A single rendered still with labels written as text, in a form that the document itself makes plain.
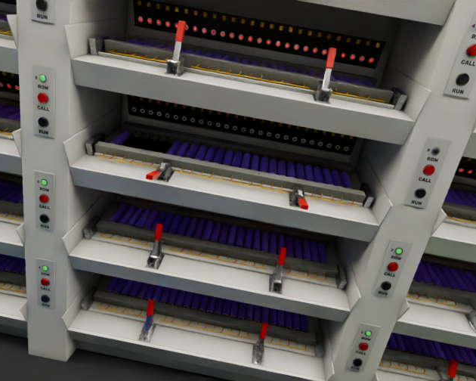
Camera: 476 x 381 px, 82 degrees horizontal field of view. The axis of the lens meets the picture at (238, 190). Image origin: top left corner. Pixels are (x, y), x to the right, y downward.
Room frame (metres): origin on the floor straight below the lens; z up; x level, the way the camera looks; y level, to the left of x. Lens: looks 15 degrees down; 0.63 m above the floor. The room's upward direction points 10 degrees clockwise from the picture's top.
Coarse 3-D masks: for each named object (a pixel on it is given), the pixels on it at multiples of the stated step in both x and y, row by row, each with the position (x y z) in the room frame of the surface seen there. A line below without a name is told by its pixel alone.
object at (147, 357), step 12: (0, 324) 0.55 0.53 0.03; (24, 336) 0.55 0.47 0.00; (84, 348) 0.54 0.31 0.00; (96, 348) 0.54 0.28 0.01; (108, 348) 0.54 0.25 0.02; (144, 360) 0.54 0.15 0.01; (156, 360) 0.54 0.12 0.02; (168, 360) 0.54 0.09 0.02; (204, 372) 0.53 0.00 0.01; (216, 372) 0.53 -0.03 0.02; (228, 372) 0.53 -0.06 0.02
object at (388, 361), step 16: (400, 336) 0.60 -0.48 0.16; (384, 352) 0.55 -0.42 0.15; (400, 352) 0.56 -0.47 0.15; (416, 352) 0.57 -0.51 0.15; (432, 352) 0.58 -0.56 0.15; (448, 352) 0.58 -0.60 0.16; (464, 352) 0.59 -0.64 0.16; (384, 368) 0.53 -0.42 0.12; (400, 368) 0.54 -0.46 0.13; (416, 368) 0.54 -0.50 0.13; (432, 368) 0.55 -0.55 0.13; (448, 368) 0.54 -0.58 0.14; (464, 368) 0.55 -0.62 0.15
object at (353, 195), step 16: (96, 144) 0.55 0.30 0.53; (112, 144) 0.56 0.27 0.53; (144, 160) 0.54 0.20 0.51; (160, 160) 0.55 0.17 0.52; (176, 160) 0.54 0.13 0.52; (192, 160) 0.55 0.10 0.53; (224, 176) 0.55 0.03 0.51; (240, 176) 0.54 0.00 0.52; (256, 176) 0.54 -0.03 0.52; (272, 176) 0.54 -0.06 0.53; (320, 192) 0.54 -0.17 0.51; (336, 192) 0.54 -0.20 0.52; (352, 192) 0.54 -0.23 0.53
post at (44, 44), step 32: (64, 0) 0.50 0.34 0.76; (96, 0) 0.58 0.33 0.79; (32, 32) 0.50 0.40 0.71; (64, 64) 0.50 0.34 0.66; (64, 96) 0.50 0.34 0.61; (96, 96) 0.59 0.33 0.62; (32, 128) 0.50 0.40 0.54; (64, 128) 0.50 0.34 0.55; (32, 160) 0.50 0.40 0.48; (64, 160) 0.50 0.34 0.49; (32, 192) 0.50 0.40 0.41; (64, 192) 0.50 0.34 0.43; (96, 192) 0.60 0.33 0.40; (32, 224) 0.50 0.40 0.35; (64, 224) 0.50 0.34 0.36; (32, 256) 0.50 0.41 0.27; (64, 256) 0.50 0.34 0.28; (32, 288) 0.50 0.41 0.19; (64, 288) 0.50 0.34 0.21; (32, 320) 0.50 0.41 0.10; (32, 352) 0.50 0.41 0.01; (64, 352) 0.50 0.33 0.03
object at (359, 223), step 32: (96, 128) 0.59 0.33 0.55; (192, 128) 0.66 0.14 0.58; (96, 160) 0.54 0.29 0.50; (128, 192) 0.51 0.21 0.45; (160, 192) 0.51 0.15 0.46; (192, 192) 0.50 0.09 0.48; (224, 192) 0.51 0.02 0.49; (256, 192) 0.52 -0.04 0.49; (384, 192) 0.51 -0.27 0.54; (288, 224) 0.51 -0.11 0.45; (320, 224) 0.50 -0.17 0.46; (352, 224) 0.49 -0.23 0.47
